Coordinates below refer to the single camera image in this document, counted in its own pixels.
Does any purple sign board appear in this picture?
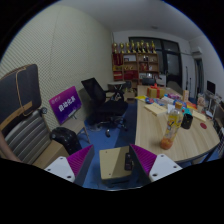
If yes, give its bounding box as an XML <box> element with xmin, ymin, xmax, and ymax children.
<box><xmin>49</xmin><ymin>86</ymin><xmax>82</xmax><ymax>124</ymax></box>

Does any dark cushioned chair with stripes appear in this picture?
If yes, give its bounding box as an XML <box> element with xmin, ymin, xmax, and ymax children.
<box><xmin>0</xmin><ymin>64</ymin><xmax>51</xmax><ymax>164</ymax></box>

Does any orange juice plastic bottle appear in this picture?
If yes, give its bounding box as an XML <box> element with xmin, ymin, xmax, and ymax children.
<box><xmin>160</xmin><ymin>102</ymin><xmax>183</xmax><ymax>150</ymax></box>

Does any wooden shelf with trophies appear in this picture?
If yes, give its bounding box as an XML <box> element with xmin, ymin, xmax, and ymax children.
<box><xmin>112</xmin><ymin>40</ymin><xmax>159</xmax><ymax>86</ymax></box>

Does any orange gift box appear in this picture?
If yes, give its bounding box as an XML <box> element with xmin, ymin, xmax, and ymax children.
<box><xmin>147</xmin><ymin>84</ymin><xmax>165</xmax><ymax>98</ymax></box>

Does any red round coaster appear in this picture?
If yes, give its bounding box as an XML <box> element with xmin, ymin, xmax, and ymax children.
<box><xmin>200</xmin><ymin>123</ymin><xmax>207</xmax><ymax>129</ymax></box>

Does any wooden conference table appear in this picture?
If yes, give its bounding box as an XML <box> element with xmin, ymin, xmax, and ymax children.
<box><xmin>135</xmin><ymin>85</ymin><xmax>220</xmax><ymax>162</ymax></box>

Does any computer monitor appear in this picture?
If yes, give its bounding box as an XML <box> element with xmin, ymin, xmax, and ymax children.
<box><xmin>207</xmin><ymin>81</ymin><xmax>216</xmax><ymax>94</ymax></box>

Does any flat wooden box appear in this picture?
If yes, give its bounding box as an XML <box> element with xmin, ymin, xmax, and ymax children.
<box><xmin>145</xmin><ymin>103</ymin><xmax>167</xmax><ymax>116</ymax></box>

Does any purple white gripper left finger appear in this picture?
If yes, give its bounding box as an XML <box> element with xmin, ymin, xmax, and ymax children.
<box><xmin>45</xmin><ymin>145</ymin><xmax>95</xmax><ymax>186</ymax></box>

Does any black cup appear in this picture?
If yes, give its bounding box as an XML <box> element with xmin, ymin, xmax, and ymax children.
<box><xmin>181</xmin><ymin>114</ymin><xmax>193</xmax><ymax>129</ymax></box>

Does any wall air conditioner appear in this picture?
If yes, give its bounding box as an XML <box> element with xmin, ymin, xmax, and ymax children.
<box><xmin>191</xmin><ymin>46</ymin><xmax>202</xmax><ymax>55</ymax></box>

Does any black office chair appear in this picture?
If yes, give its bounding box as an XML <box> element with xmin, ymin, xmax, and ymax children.
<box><xmin>82</xmin><ymin>78</ymin><xmax>128</xmax><ymax>129</ymax></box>

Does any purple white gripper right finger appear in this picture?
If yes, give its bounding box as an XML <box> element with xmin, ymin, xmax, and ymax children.
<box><xmin>129</xmin><ymin>144</ymin><xmax>181</xmax><ymax>184</ymax></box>

